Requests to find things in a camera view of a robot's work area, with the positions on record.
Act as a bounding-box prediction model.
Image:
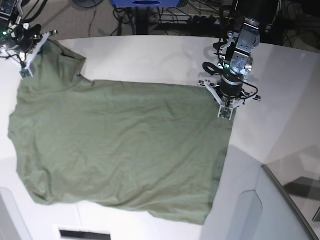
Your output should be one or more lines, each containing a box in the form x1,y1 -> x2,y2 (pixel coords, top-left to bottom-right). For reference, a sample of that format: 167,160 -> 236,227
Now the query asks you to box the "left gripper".
220,74 -> 243,98

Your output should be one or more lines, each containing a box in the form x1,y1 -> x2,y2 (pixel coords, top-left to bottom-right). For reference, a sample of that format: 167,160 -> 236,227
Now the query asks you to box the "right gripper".
9,24 -> 42,54

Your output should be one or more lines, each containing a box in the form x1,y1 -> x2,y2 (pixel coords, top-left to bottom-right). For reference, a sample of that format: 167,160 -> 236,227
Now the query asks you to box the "green t-shirt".
8,41 -> 233,225

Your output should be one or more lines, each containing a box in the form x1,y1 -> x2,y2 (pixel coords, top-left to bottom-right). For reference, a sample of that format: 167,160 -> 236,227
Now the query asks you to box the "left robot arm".
202,17 -> 261,101

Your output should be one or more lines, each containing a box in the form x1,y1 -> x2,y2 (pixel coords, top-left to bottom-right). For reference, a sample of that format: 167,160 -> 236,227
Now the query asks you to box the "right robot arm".
0,0 -> 48,54

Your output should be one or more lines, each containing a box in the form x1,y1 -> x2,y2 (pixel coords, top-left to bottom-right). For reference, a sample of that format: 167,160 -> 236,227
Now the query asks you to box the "black power strip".
159,13 -> 220,25

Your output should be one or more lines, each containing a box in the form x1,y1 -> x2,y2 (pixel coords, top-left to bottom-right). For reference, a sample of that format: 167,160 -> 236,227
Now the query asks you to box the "blue box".
111,0 -> 180,8

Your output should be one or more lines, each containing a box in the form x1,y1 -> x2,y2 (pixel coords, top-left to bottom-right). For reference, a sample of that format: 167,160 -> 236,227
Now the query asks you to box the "black table leg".
134,7 -> 151,36

